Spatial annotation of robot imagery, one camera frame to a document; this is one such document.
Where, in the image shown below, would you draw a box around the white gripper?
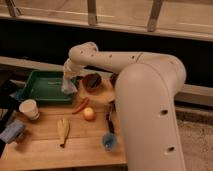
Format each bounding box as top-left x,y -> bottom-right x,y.
63,59 -> 82,79

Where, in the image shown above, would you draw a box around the grey blue towel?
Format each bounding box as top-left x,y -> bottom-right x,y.
61,78 -> 77,95

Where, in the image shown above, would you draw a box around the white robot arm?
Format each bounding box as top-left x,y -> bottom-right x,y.
65,42 -> 186,171

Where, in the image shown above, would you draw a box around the green plastic tray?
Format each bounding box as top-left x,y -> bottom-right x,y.
21,70 -> 75,104

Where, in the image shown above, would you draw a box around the brown bowl left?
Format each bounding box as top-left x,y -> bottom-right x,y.
82,73 -> 102,93

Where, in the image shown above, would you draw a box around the brown bowl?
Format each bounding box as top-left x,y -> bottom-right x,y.
82,73 -> 102,93
110,73 -> 118,87

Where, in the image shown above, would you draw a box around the red chili pepper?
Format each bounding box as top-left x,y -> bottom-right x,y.
72,97 -> 89,114

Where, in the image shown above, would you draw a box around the brown bowl right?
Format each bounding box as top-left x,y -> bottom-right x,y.
110,73 -> 118,87

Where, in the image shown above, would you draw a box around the yellow apple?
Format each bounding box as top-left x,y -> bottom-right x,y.
83,107 -> 96,121

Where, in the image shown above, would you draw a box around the white paper cup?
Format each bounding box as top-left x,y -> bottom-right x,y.
19,99 -> 40,120

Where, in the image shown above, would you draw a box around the yellow banana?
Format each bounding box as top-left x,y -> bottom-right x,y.
57,118 -> 70,147

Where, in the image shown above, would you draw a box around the black stand at left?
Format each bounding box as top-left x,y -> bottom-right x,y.
0,69 -> 22,158

